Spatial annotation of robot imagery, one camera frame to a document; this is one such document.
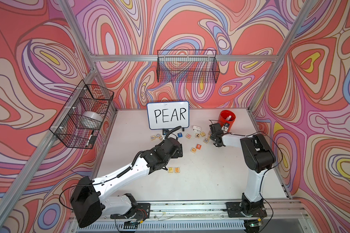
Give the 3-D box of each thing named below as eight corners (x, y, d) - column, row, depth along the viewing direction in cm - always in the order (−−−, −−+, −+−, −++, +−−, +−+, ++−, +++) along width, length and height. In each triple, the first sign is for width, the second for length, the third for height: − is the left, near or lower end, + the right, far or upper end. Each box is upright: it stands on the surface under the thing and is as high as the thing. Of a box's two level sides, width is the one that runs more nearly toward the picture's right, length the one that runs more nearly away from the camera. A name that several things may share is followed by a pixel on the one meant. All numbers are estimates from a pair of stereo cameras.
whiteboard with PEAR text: (150, 130, 107) (146, 114, 94) (150, 118, 114) (147, 102, 102) (188, 127, 108) (190, 111, 96) (186, 116, 116) (187, 100, 103)
